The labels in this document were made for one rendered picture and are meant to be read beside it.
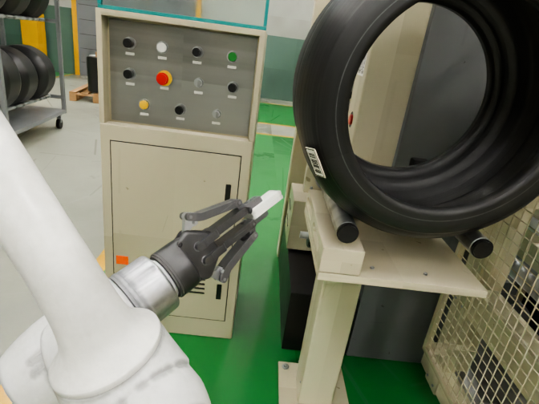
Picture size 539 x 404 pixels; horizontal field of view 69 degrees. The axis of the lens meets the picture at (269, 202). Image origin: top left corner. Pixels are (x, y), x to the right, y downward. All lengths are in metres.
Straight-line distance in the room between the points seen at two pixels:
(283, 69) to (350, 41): 8.99
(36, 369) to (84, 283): 0.18
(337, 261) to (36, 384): 0.56
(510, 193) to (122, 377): 0.73
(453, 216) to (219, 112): 0.92
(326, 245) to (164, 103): 0.89
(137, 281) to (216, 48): 1.04
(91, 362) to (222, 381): 1.33
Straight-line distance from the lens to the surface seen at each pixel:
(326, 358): 1.51
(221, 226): 0.61
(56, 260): 0.36
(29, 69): 4.61
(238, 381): 1.70
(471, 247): 0.91
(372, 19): 0.72
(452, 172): 1.10
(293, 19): 9.69
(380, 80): 1.12
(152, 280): 0.54
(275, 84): 9.71
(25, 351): 0.53
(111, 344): 0.37
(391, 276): 0.90
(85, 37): 10.40
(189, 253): 0.59
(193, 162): 1.47
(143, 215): 1.59
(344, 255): 0.83
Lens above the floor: 1.23
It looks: 22 degrees down
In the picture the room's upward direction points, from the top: 8 degrees clockwise
